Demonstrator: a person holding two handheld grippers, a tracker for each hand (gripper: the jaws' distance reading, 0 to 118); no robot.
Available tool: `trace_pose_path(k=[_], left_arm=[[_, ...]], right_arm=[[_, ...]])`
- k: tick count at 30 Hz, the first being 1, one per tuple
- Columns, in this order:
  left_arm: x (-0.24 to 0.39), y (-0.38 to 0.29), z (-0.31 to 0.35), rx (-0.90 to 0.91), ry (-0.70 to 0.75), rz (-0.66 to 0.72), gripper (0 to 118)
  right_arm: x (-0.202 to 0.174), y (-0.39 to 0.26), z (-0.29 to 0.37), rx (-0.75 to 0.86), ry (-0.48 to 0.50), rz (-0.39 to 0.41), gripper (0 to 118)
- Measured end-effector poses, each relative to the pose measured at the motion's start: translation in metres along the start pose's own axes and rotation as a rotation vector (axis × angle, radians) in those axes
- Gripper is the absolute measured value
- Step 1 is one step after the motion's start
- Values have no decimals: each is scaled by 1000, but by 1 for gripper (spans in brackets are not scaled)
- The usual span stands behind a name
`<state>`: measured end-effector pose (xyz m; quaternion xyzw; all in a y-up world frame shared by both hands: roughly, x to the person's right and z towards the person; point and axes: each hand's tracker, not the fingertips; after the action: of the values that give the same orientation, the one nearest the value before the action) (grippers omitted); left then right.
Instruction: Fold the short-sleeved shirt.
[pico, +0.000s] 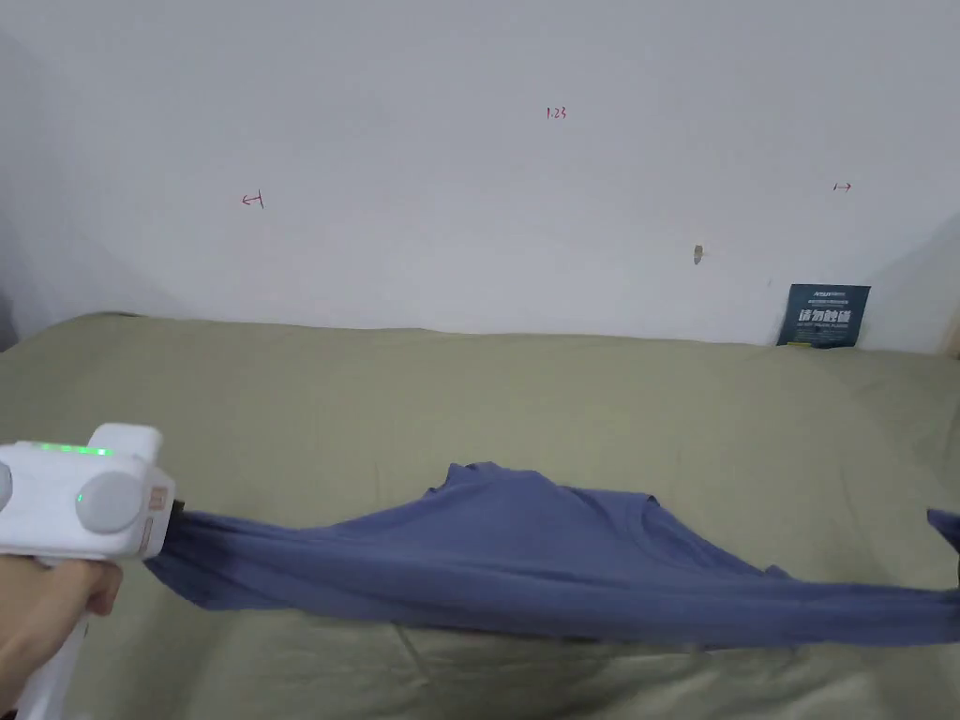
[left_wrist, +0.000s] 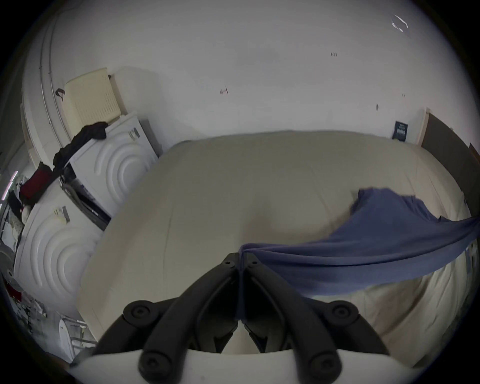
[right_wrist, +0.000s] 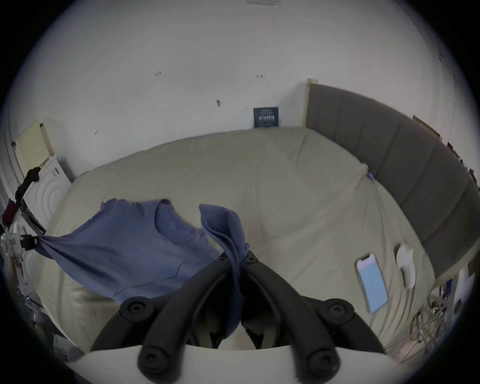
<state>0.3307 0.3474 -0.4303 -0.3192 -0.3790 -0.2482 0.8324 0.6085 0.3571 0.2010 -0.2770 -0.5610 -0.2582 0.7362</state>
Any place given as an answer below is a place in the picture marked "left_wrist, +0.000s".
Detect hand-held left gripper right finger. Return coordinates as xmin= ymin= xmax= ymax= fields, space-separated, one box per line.
xmin=243 ymin=259 xmax=391 ymax=380

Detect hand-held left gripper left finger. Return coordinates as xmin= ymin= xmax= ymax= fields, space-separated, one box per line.
xmin=92 ymin=252 xmax=239 ymax=381

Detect dark blue shirt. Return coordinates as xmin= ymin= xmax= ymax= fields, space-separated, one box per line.
xmin=235 ymin=187 xmax=480 ymax=321

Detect bed with beige sheet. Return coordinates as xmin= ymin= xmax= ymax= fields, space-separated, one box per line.
xmin=77 ymin=130 xmax=474 ymax=370

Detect white washing machine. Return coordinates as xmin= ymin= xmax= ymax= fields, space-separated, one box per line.
xmin=62 ymin=112 xmax=160 ymax=222
xmin=13 ymin=180 xmax=107 ymax=319

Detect red and black bag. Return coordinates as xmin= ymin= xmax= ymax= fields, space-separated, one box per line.
xmin=19 ymin=162 xmax=55 ymax=206

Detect black garment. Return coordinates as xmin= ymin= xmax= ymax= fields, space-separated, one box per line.
xmin=52 ymin=121 xmax=109 ymax=177

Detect small dark blue card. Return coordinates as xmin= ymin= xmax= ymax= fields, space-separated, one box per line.
xmin=392 ymin=120 xmax=409 ymax=142

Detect dark wooden headboard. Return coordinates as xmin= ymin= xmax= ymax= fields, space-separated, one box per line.
xmin=420 ymin=108 xmax=480 ymax=218

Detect cream plastic laundry basket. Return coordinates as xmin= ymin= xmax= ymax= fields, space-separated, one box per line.
xmin=61 ymin=67 xmax=121 ymax=130

